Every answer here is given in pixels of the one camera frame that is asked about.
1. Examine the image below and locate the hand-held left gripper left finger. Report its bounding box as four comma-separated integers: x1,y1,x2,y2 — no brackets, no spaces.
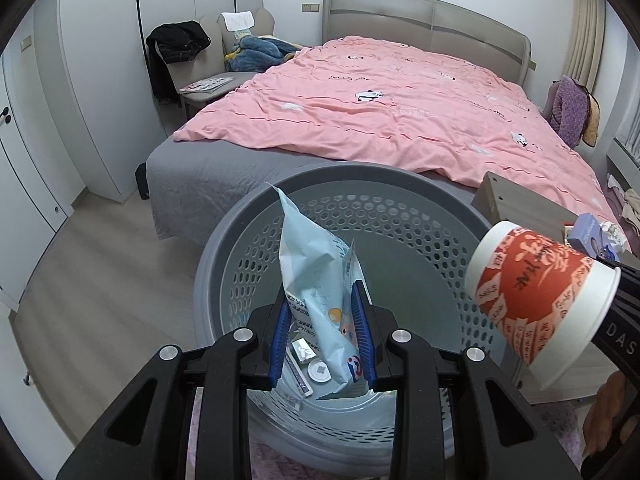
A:
55,292,293,480

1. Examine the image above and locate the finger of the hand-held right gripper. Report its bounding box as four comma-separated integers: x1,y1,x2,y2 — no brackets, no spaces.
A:
592,255,640,281

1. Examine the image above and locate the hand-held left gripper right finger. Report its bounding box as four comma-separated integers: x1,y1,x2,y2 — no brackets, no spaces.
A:
350,280,583,480

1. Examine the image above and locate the red and white paper cup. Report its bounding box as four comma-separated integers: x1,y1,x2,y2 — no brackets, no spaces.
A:
464,220,622,392

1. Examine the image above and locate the light blue wet wipe packet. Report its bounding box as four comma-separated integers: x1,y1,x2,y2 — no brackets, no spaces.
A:
272,185,373,401

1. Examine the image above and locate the grey perforated plastic basket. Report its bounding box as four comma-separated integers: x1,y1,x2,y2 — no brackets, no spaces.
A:
192,162,531,478

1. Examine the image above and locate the person's right hand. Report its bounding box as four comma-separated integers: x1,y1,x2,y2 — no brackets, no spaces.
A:
582,370,636,461

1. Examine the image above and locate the crumpled white paper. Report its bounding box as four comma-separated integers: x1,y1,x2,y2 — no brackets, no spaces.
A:
600,220,628,251

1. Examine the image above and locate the printed paper strip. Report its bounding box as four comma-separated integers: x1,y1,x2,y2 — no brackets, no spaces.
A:
286,355,313,400

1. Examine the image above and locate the blue tissue box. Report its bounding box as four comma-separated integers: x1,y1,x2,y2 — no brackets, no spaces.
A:
570,212,608,256

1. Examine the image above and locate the beige cloth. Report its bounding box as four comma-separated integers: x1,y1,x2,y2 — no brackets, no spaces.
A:
620,195,640,233

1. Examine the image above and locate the grey window bench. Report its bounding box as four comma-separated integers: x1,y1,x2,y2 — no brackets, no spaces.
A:
607,137,640,186

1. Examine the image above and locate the yellow towel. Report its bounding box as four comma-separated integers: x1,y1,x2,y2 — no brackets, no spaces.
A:
582,92,601,147

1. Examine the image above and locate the purple fluffy garment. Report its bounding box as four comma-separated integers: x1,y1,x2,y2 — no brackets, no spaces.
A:
550,77,593,148

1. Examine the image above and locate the purple garment on chair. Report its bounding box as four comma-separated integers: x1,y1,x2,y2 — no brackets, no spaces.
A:
545,80,596,148

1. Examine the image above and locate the grey bed sheet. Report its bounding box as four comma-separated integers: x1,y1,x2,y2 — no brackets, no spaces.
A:
147,137,481,248

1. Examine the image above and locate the bed with pink duvet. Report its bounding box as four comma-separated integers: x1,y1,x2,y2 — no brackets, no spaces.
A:
172,36,621,231

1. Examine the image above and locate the beige curtain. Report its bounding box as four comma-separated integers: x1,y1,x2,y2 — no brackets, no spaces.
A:
565,0,608,96

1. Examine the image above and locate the magazine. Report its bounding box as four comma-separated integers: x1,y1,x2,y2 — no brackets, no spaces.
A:
179,76,233,93

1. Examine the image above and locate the beige chair with black clothing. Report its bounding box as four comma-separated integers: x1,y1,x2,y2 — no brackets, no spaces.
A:
147,15,256,121

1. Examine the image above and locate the blue fleece blanket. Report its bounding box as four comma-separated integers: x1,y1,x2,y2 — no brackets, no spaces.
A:
223,34,301,73

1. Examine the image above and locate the white wardrobe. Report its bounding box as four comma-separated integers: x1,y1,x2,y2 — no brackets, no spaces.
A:
0,0,266,311

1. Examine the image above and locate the black clothing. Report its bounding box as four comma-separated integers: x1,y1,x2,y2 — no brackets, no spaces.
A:
145,21,212,103

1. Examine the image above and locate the grey padded headboard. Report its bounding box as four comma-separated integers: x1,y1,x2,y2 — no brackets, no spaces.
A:
320,0,537,86

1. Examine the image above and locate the beige chair with blue blanket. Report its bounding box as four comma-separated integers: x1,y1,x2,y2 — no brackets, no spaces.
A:
216,7,277,73

